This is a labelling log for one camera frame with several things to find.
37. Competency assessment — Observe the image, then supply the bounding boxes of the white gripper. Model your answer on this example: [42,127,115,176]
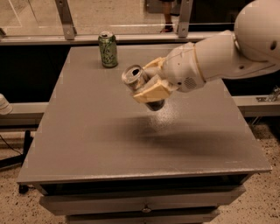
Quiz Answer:
[133,43,206,103]

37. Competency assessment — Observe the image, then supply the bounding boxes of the silver redbull can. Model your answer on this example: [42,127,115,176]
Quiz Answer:
[122,65,165,111]

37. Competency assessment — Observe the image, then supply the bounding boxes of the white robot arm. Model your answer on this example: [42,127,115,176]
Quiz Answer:
[133,0,280,103]

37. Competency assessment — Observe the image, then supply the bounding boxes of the green soda can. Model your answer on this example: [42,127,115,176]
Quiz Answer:
[98,31,118,68]

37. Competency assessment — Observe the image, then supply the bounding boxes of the person's leg in background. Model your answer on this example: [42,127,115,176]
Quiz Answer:
[159,0,174,32]

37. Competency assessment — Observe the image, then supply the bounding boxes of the metal drawer knob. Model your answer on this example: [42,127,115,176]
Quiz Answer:
[142,206,151,214]

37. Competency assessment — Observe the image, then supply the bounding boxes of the lower grey drawer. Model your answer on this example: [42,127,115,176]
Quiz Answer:
[66,207,219,224]

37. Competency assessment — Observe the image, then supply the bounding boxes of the white object at left edge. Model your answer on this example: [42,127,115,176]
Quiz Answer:
[0,94,12,115]

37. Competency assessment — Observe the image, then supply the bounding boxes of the grey table drawer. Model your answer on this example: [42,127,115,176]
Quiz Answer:
[39,185,245,215]

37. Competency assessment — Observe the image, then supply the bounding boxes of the right metal railing bracket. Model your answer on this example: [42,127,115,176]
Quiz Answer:
[177,0,193,38]

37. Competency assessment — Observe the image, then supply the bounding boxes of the metal railing bracket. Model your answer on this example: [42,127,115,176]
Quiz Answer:
[55,0,77,40]
[177,0,193,38]

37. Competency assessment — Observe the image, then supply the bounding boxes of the left metal railing bracket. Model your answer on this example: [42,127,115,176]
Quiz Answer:
[55,0,77,40]

